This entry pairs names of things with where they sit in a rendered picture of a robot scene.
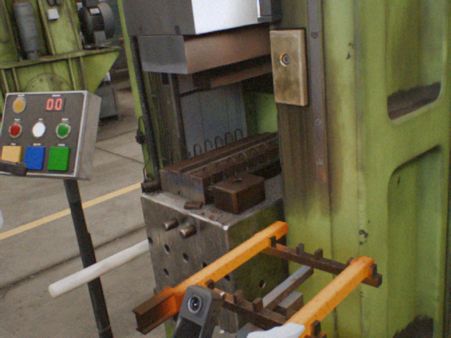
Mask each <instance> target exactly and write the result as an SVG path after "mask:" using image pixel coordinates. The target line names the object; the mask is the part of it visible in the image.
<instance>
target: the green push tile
mask: <svg viewBox="0 0 451 338"><path fill-rule="evenodd" d="M70 149H71V148H66V147H51V148H50V156H49V162H48V170H52V171H68V164H69V158H70Z"/></svg>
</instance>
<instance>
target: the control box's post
mask: <svg viewBox="0 0 451 338"><path fill-rule="evenodd" d="M62 180H63V181H64V186H65V189H66V195H67V199H68V202H69V205H70V211H71V214H72V220H73V223H74V229H75V232H76V236H77V241H78V245H79V250H80V254H81V259H82V263H83V268H84V269H85V268H88V267H89V266H92V265H93V264H95V263H94V259H93V253H92V249H91V244H90V240H89V234H88V231H87V226H86V222H85V216H84V212H83V206H82V203H81V196H80V192H79V186H78V182H77V180H71V179H62ZM87 286H88V289H89V295H90V298H91V304H92V307H93V313H94V316H95V322H96V325H97V328H98V329H99V330H100V331H102V330H103V329H105V328H106V327H108V326H109V324H108V321H107V315H106V312H105V306H104V302H103V297H102V293H101V287H100V284H99V278H96V279H94V280H92V281H90V282H88V283H87ZM98 334H99V338H111V334H110V330H109V329H108V330H106V331H105V332H102V333H99V332H98Z"/></svg>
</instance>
